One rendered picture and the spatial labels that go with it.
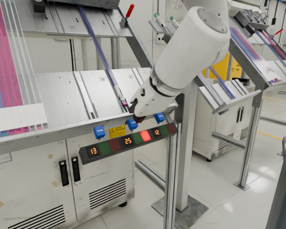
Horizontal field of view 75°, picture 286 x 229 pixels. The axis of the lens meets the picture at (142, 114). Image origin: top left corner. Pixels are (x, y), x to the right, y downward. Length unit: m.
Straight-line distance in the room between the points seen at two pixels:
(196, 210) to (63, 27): 1.17
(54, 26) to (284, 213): 0.85
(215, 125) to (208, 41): 1.29
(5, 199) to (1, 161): 0.17
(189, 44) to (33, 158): 0.75
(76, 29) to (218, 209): 1.23
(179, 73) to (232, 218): 1.09
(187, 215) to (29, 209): 0.82
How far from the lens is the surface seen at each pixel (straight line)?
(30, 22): 0.80
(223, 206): 1.39
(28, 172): 0.92
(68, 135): 0.56
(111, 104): 0.61
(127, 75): 0.71
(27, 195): 0.98
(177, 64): 0.36
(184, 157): 1.05
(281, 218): 0.54
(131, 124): 0.58
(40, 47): 2.47
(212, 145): 1.65
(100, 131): 0.54
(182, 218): 1.25
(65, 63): 2.52
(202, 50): 0.34
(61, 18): 0.85
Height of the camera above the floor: 0.91
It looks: 18 degrees down
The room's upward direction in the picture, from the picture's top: straight up
